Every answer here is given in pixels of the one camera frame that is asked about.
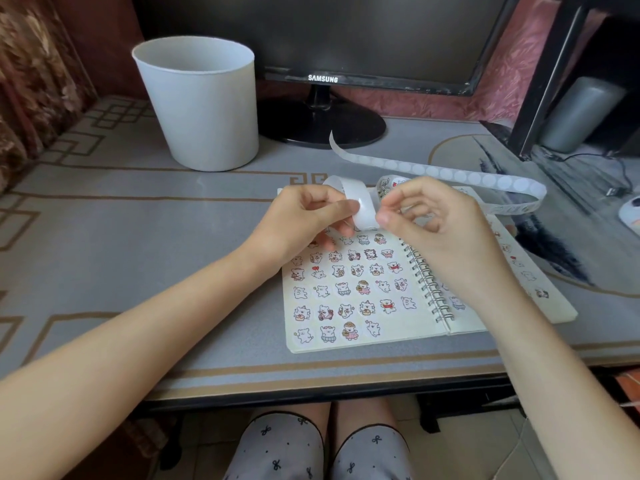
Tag black shelf frame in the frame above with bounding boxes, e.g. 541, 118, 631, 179
479, 0, 640, 161

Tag grey patterned desk mat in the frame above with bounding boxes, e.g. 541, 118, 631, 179
0, 97, 640, 403

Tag person's left forearm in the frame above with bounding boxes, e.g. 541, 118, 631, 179
0, 247, 281, 480

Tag grey cylindrical speaker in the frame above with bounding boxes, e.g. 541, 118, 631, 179
539, 77, 627, 154

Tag black desk frame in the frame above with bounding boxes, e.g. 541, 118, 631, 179
145, 379, 526, 433

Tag person's right forearm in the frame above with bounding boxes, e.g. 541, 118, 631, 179
469, 279, 640, 480

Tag orange woven bag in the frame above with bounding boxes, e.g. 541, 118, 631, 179
615, 369, 640, 411

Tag person's right hand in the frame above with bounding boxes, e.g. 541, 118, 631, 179
375, 176, 516, 315

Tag person's right leg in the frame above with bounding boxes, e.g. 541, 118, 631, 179
333, 398, 401, 445

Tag person's leg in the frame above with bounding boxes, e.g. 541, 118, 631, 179
249, 402, 332, 445
333, 398, 401, 445

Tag thin white cable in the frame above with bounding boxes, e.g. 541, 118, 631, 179
499, 399, 640, 480

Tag white sticker strip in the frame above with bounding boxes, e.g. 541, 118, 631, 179
322, 130, 547, 231

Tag black computer monitor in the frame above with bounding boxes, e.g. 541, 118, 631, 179
131, 0, 523, 149

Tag brown floral curtain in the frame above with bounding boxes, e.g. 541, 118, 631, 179
0, 0, 99, 195

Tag grey bow-print shorts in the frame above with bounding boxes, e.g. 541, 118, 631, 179
222, 412, 413, 480

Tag white labelled VR controller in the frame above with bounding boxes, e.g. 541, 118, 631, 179
618, 196, 640, 225

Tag person's left leg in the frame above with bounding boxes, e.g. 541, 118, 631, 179
249, 402, 332, 445

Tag black cable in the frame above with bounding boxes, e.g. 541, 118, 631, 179
547, 152, 633, 195

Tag person's left hand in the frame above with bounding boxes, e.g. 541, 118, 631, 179
239, 183, 361, 268

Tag cream spiral notebook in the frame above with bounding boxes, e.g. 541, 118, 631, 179
277, 184, 579, 354

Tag white plastic waste bin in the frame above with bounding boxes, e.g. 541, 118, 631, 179
131, 36, 260, 172

